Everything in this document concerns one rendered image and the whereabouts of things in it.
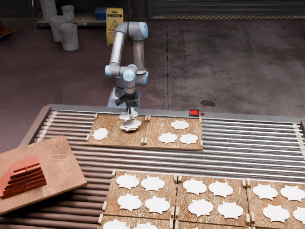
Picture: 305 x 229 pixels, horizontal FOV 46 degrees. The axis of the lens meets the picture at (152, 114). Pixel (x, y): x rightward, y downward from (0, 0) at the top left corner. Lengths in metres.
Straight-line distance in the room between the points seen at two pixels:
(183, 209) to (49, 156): 0.91
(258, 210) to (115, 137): 1.09
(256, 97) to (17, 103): 3.10
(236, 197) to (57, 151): 1.16
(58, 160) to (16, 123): 2.32
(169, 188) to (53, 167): 0.73
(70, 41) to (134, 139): 3.71
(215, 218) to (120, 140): 0.90
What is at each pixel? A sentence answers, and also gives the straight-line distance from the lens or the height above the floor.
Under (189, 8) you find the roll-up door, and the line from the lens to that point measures 7.19.
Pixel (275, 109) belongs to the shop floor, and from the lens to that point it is 4.75.
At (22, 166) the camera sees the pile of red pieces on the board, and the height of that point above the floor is 1.20.
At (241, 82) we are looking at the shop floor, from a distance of 5.22.
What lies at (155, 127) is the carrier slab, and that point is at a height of 0.94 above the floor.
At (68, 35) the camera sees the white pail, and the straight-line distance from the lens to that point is 6.04.
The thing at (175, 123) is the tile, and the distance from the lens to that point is 2.72.
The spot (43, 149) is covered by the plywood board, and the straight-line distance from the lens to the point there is 2.47.
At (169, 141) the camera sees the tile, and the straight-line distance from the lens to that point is 2.56.
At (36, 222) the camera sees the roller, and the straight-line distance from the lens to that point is 2.22.
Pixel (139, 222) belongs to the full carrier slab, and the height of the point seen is 0.94.
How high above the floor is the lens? 2.59
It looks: 36 degrees down
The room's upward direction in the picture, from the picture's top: 1 degrees counter-clockwise
